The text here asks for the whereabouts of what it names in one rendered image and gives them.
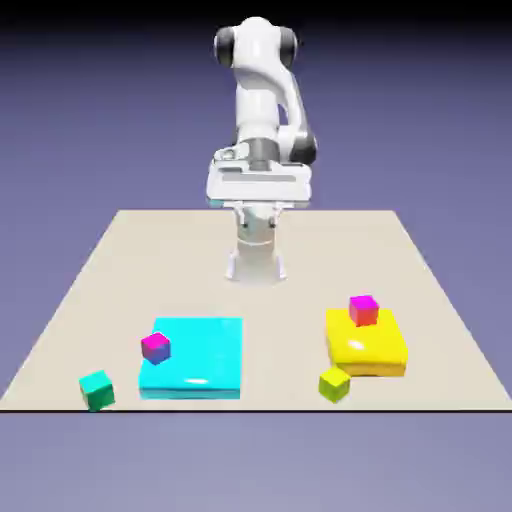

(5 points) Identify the large yellow box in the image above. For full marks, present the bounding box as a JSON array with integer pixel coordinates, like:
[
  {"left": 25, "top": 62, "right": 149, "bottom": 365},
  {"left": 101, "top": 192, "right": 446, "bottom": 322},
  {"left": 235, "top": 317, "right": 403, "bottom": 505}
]
[{"left": 324, "top": 307, "right": 410, "bottom": 378}]

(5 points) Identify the small green cube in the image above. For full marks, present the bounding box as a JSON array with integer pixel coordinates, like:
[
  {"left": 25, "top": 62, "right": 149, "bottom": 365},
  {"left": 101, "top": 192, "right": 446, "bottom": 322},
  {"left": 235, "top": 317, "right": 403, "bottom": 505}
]
[{"left": 78, "top": 369, "right": 117, "bottom": 413}]

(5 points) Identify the small purple cube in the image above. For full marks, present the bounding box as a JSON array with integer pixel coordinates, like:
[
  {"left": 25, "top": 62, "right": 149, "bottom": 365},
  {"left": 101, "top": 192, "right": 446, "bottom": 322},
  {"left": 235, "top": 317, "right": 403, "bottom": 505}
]
[{"left": 140, "top": 331, "right": 172, "bottom": 366}]

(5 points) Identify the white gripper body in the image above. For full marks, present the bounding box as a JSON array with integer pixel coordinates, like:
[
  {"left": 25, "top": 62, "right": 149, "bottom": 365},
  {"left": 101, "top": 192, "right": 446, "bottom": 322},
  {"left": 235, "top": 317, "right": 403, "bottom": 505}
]
[{"left": 205, "top": 160, "right": 313, "bottom": 210}]

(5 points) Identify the small lime cube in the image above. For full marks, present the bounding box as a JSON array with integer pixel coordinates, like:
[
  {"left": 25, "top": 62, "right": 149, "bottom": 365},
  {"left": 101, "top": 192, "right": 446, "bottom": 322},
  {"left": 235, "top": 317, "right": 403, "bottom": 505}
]
[{"left": 318, "top": 366, "right": 352, "bottom": 404}]

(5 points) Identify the large cyan box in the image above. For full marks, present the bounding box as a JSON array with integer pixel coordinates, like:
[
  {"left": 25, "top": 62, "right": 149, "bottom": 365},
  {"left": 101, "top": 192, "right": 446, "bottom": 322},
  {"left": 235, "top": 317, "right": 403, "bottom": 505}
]
[{"left": 138, "top": 316, "right": 244, "bottom": 401}]

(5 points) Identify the small red cube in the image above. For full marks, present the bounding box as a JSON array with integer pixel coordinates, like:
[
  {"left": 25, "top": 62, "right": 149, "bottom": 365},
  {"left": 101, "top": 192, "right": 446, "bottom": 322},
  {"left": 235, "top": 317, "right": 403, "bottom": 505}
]
[{"left": 348, "top": 294, "right": 380, "bottom": 328}]

